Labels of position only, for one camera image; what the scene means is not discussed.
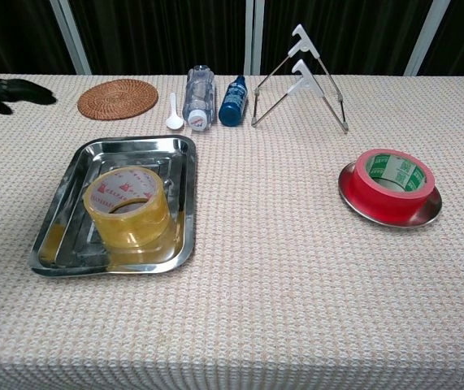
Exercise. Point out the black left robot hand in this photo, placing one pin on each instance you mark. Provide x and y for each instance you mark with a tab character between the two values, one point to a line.
12	91

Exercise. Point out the yellow transparent tape roll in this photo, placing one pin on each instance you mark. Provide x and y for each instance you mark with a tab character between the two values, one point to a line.
134	229

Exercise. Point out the red tape roll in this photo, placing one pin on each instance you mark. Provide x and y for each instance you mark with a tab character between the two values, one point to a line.
378	203

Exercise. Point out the round woven rattan coaster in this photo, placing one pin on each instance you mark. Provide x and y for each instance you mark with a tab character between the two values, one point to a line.
118	99

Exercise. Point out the rectangular stainless steel tray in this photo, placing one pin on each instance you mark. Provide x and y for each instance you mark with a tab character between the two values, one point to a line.
65	195

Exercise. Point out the dark pleated curtain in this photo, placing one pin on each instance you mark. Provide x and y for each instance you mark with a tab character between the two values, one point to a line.
154	32

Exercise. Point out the small white plastic spoon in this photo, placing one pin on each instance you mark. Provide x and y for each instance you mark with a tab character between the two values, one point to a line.
174	121

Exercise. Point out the clear plastic water bottle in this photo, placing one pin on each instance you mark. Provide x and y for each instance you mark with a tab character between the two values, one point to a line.
199	97

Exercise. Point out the blue bottle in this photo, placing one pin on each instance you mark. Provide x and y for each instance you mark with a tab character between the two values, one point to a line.
232	105

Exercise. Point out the beige waffle tablecloth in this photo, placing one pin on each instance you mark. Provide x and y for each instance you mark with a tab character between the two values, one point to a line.
256	304

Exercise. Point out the round stainless steel plate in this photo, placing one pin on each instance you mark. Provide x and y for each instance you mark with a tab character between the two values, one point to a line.
428	213

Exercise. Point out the white frame post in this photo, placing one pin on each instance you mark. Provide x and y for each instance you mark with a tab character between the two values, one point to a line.
424	40
254	36
73	36

